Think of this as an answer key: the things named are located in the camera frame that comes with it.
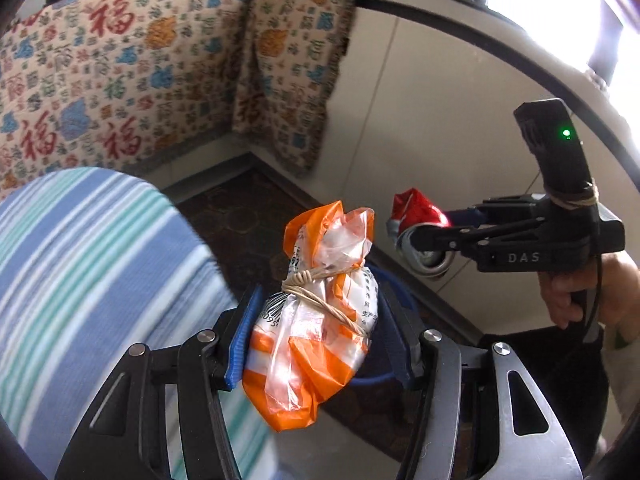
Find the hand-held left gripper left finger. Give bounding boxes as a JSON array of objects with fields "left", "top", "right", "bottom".
[{"left": 55, "top": 284, "right": 266, "bottom": 480}]

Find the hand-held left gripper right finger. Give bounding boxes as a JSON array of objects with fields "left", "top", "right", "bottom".
[{"left": 380, "top": 287, "right": 586, "bottom": 480}]

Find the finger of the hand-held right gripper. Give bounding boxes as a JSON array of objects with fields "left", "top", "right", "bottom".
[
  {"left": 410, "top": 217, "right": 547, "bottom": 259},
  {"left": 442, "top": 194, "right": 547, "bottom": 229}
]

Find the blue bucket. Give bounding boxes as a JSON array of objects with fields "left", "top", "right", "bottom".
[{"left": 350, "top": 264, "right": 421, "bottom": 388}]

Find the crushed red can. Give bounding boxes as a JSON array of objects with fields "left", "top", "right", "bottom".
[{"left": 387, "top": 187, "right": 456, "bottom": 278}]

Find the orange white plastic bag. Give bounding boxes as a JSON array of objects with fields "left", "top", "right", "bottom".
[{"left": 241, "top": 200, "right": 379, "bottom": 433}]

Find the person's right forearm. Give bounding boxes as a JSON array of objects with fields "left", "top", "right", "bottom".
[{"left": 600, "top": 305, "right": 640, "bottom": 426}]

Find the person's right hand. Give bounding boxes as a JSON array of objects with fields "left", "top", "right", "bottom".
[{"left": 539, "top": 250, "right": 640, "bottom": 331}]

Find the white kitchen cabinet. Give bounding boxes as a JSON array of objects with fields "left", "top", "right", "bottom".
[{"left": 250, "top": 0, "right": 640, "bottom": 441}]

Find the striped tablecloth round table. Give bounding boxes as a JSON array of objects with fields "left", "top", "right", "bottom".
[{"left": 0, "top": 167, "right": 281, "bottom": 480}]

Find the bright window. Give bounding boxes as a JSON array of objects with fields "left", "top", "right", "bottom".
[{"left": 485, "top": 0, "right": 626, "bottom": 76}]

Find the printed blanket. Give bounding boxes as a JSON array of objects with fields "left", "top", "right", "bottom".
[
  {"left": 0, "top": 0, "right": 256, "bottom": 201},
  {"left": 231, "top": 0, "right": 357, "bottom": 178}
]

